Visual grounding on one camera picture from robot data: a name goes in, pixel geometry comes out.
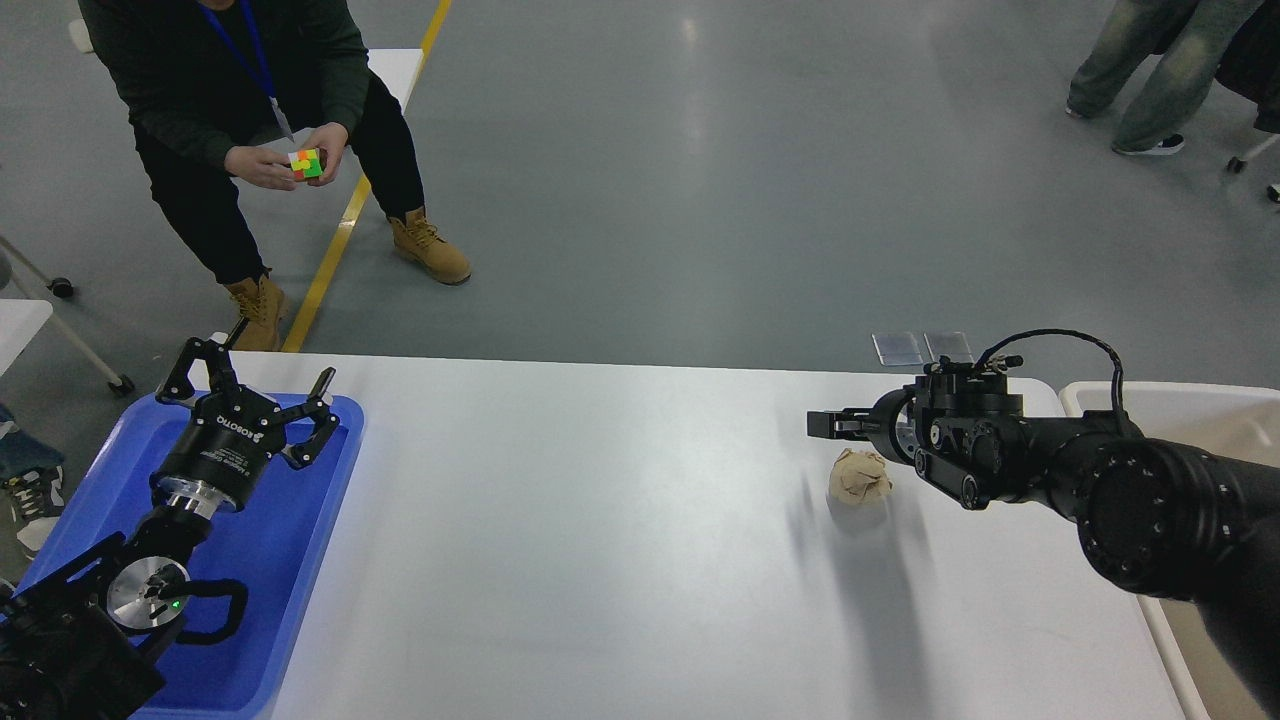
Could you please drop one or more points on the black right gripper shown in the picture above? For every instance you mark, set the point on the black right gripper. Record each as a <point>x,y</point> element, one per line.
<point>889,426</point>

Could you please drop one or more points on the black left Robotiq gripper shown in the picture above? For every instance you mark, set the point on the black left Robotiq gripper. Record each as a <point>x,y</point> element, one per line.
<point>219,447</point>

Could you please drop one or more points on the brown paper ball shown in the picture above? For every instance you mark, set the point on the brown paper ball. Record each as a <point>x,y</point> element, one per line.
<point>858,477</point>

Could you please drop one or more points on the colourful Rubik's cube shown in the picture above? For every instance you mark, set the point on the colourful Rubik's cube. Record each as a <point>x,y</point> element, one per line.
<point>306,164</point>

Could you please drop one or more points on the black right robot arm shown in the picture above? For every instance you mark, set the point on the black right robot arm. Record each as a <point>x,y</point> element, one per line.
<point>1153,517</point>

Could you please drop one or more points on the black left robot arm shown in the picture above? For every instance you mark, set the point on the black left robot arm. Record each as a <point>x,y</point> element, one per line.
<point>84,642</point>

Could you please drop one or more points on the person's right hand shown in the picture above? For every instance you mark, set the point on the person's right hand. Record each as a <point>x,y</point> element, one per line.
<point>261,167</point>

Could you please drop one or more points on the person's left hand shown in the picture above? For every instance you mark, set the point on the person's left hand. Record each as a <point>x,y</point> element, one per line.
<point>330,142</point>

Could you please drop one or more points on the left metal floor plate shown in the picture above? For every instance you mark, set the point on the left metal floor plate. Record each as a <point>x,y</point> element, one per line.
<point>898,348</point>

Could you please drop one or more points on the metal floor plate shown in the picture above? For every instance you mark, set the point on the metal floor plate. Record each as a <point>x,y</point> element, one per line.
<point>950,346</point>
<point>898,348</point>

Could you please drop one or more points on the right metal floor plate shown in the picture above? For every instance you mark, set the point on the right metal floor plate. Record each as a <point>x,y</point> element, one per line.
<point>950,346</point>

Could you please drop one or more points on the blue plastic tray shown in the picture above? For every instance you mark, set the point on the blue plastic tray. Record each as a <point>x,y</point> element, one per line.
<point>275,546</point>

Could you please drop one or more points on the white table leg with casters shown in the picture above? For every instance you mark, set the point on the white table leg with casters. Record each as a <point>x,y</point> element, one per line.
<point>60,287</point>

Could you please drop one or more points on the grey sneaker at left edge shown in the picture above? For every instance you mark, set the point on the grey sneaker at left edge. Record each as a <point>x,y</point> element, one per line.
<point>32,474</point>

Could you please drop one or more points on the person in dark clothes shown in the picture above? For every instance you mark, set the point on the person in dark clothes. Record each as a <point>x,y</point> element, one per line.
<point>200,77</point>

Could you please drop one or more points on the white board on floor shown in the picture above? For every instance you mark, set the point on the white board on floor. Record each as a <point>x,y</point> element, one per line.
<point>399,68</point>

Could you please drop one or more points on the beige plastic bin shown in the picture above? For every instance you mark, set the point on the beige plastic bin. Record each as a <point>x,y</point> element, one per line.
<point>1233,421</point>

